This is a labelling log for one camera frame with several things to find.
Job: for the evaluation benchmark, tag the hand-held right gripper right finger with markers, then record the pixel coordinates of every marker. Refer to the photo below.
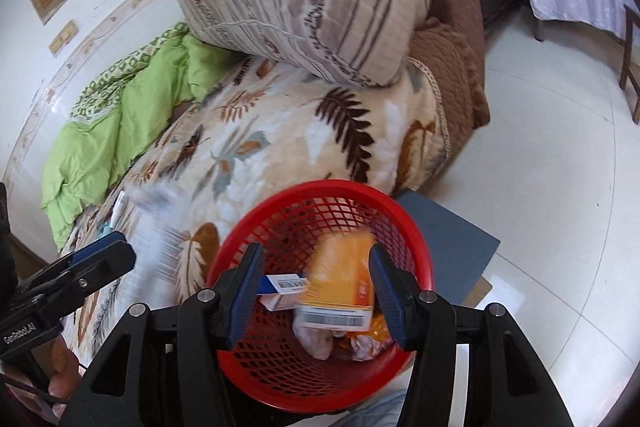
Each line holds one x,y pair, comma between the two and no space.
392,297

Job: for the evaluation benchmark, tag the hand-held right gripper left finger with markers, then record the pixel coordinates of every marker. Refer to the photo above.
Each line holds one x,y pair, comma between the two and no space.
245,297

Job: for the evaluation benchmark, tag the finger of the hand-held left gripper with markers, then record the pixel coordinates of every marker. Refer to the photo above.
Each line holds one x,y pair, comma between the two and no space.
95,249
102,269

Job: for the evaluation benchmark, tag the orange plastic bag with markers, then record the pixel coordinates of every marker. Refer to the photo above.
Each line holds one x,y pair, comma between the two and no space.
372,329

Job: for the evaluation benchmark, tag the white and blue box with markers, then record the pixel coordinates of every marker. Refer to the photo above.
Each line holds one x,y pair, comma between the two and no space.
282,285

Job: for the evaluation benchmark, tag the orange medicine box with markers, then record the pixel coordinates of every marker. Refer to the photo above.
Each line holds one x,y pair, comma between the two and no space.
340,272

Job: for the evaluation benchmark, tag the white barcode box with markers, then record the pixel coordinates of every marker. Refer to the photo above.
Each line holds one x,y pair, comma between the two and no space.
160,247

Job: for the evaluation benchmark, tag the white plastic bag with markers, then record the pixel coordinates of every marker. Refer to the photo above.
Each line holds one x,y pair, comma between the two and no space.
312,337

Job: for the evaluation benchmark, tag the red mesh basket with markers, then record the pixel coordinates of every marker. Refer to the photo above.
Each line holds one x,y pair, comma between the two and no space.
320,387

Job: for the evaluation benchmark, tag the person's left hand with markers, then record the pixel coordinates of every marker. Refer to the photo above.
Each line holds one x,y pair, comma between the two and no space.
62,372

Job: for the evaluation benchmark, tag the white plastic tube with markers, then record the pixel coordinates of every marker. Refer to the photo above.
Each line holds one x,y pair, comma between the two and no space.
117,209

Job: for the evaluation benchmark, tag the grey blue flat board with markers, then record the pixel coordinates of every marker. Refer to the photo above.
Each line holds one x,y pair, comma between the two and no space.
450,242

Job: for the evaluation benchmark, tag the brown cardboard piece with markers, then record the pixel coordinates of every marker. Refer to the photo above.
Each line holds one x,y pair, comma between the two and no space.
477,292

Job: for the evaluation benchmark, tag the green quilt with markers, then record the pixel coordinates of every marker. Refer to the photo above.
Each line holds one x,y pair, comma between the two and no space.
140,117

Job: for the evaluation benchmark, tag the leaf print blanket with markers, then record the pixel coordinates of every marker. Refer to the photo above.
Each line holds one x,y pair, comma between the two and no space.
280,142

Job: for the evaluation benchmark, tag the brown fringed blanket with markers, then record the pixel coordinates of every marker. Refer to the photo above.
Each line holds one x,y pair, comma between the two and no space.
450,77

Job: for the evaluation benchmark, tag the wooden chair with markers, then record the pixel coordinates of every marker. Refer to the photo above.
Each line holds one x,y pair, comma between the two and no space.
631,67

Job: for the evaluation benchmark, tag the beige wall switch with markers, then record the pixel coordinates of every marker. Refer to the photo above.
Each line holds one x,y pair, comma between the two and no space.
57,44
71,30

